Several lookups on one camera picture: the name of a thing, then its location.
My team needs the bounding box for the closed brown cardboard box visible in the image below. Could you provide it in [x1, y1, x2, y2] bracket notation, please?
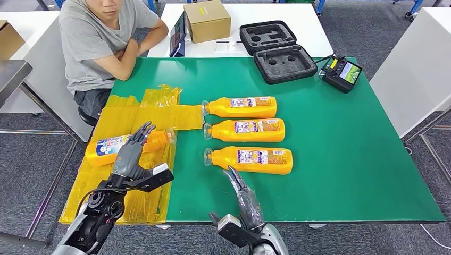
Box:
[183, 0, 232, 44]

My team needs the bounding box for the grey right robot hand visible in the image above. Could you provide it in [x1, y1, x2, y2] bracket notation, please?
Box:
[208, 165, 265, 231]

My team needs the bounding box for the black remote controller with screen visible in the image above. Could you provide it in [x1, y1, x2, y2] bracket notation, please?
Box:
[319, 53, 364, 95]

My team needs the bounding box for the white side table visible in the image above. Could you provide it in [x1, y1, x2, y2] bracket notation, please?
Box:
[0, 11, 94, 143]

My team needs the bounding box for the white floor cable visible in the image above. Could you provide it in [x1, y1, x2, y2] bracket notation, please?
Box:
[419, 223, 451, 251]

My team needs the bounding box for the black stool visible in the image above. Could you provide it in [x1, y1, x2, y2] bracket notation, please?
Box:
[78, 107, 98, 128]

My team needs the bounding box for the yellow taped cardboard mat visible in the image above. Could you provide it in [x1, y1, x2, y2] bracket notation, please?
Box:
[58, 83, 205, 226]

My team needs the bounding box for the grey metal table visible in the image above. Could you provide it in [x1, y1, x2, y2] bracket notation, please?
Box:
[0, 59, 80, 251]

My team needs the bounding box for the open black foam case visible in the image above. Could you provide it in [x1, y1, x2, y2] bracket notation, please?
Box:
[239, 20, 319, 86]

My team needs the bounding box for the white table with box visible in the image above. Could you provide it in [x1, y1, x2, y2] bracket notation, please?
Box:
[148, 3, 334, 59]

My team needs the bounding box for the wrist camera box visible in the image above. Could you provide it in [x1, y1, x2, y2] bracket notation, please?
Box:
[124, 163, 175, 193]
[216, 214, 262, 249]

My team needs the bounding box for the dark tablet with stand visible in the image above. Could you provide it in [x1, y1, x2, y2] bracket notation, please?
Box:
[169, 11, 187, 58]

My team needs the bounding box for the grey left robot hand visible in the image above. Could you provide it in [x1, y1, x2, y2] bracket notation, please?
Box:
[112, 121, 156, 180]

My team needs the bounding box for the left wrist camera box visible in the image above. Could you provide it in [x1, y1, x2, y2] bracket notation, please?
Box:
[124, 163, 175, 193]

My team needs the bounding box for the orange detergent bottle clear cap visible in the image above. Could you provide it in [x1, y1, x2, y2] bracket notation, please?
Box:
[203, 118, 286, 143]
[85, 129, 176, 167]
[201, 96, 278, 119]
[203, 146, 294, 176]

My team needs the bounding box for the open brown cardboard box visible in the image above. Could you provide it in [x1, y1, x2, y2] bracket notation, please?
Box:
[0, 20, 26, 61]

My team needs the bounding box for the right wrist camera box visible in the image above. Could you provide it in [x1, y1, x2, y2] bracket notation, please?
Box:
[216, 214, 262, 249]

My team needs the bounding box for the person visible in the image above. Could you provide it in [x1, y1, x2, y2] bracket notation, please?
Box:
[58, 0, 170, 121]

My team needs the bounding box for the white table with metal legs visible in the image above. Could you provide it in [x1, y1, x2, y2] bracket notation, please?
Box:
[369, 7, 451, 187]

